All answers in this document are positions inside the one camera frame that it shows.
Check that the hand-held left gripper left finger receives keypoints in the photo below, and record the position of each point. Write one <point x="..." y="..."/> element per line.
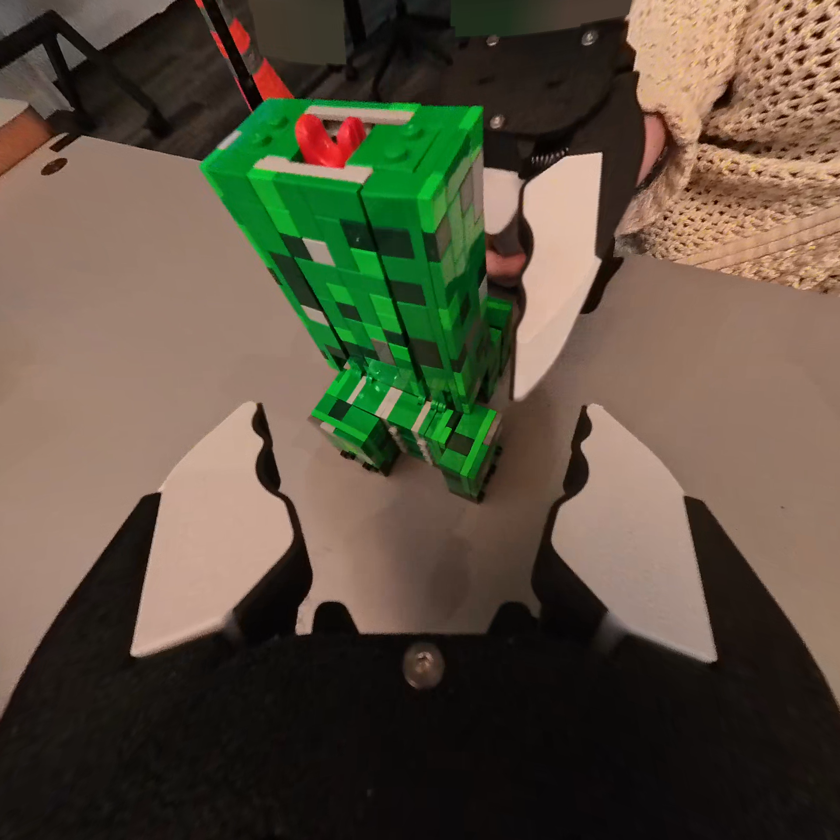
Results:
<point x="210" y="544"/>

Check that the orange striped cone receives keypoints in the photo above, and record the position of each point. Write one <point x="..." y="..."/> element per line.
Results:
<point x="253" y="59"/>

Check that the person's right forearm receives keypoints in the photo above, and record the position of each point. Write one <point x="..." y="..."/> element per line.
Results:
<point x="669" y="138"/>

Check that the green lego creeper figure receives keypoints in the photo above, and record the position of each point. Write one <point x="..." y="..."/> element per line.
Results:
<point x="367" y="262"/>

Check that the black television stand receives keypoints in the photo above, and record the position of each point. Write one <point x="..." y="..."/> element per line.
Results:
<point x="79" y="72"/>

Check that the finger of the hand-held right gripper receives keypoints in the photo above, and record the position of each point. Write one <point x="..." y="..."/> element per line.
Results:
<point x="558" y="262"/>
<point x="500" y="203"/>

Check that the person's right hand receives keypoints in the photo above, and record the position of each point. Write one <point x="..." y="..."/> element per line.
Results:
<point x="502" y="262"/>

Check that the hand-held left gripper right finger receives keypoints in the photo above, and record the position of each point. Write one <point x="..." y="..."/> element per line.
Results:
<point x="630" y="544"/>

